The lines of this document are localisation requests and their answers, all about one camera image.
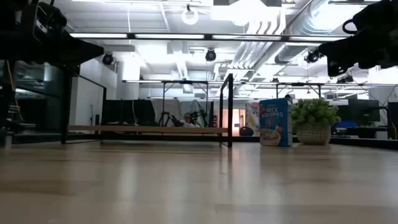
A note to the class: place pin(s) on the black computer monitor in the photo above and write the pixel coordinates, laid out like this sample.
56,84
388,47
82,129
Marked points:
363,110

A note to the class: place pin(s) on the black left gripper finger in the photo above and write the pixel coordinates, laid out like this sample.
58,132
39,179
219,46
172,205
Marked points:
62,49

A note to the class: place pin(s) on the black overhead light bar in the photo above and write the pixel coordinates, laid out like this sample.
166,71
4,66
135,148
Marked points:
168,36

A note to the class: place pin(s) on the black ceiling camera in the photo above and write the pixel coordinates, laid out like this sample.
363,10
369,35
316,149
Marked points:
108,59
345,79
210,55
312,57

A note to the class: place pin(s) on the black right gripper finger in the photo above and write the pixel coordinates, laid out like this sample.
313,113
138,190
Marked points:
345,49
339,69

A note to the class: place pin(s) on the black ball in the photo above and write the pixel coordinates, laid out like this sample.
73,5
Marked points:
246,131

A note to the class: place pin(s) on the silver ventilation duct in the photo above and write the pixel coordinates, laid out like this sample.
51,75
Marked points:
314,18

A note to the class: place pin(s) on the green plant in woven pot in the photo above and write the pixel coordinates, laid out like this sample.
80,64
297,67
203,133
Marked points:
314,124

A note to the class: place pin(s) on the black-framed wooden shelf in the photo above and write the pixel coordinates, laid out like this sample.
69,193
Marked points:
140,129

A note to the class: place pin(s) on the floral fabric banner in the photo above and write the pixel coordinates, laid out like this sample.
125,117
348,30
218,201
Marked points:
252,118

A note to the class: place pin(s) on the blue Rice Krispies box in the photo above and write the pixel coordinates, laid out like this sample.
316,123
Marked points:
275,124

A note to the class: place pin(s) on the person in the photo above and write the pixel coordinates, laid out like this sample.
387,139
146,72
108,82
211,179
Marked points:
187,119
288,99

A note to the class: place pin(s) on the black curtain panel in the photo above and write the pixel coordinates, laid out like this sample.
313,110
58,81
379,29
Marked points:
127,112

